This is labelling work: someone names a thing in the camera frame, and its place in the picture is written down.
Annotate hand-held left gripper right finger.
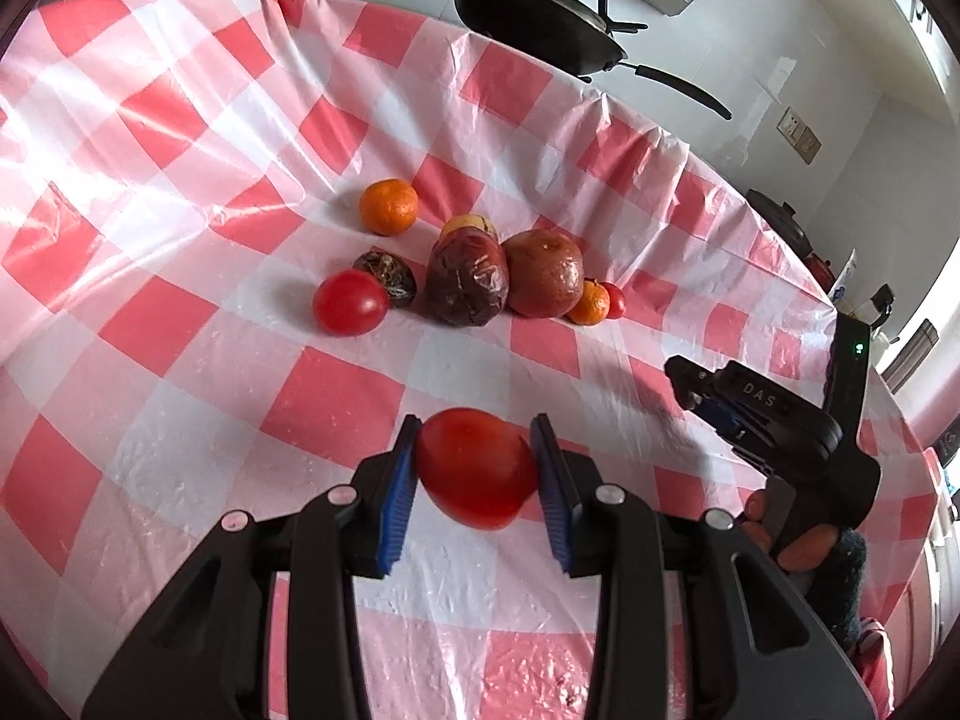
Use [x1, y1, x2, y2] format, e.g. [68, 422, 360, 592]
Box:
[529, 414, 878, 720]

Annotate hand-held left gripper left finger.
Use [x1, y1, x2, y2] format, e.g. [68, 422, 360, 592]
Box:
[81, 414, 422, 720]

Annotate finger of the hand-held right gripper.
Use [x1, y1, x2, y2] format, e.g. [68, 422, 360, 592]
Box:
[664, 355, 725, 412]
[694, 397, 773, 473]

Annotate large reddish brown passion fruit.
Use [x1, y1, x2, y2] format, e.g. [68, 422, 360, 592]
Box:
[500, 229, 586, 319]

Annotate person's right hand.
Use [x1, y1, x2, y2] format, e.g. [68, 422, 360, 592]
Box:
[739, 487, 848, 575]

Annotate small orange tangerine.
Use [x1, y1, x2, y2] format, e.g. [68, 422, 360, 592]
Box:
[566, 279, 611, 326]

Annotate white carton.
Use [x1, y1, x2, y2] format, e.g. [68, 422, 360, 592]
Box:
[829, 247, 860, 308]

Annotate black pot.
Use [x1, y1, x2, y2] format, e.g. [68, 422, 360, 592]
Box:
[745, 187, 815, 260]

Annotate dark water chestnut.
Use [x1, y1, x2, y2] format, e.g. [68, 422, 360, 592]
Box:
[352, 251, 418, 310]

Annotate dark wrinkled passion fruit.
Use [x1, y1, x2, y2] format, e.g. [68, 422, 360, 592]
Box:
[426, 231, 512, 328]

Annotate yellow striped fruit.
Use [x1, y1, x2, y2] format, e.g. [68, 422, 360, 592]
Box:
[440, 214, 500, 241]

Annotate large orange tangerine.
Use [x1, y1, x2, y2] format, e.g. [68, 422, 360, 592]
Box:
[358, 178, 419, 236]

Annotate black wok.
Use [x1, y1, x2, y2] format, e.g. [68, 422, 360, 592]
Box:
[452, 0, 732, 121]

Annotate wall socket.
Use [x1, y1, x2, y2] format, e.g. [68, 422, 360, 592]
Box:
[778, 106, 822, 164]

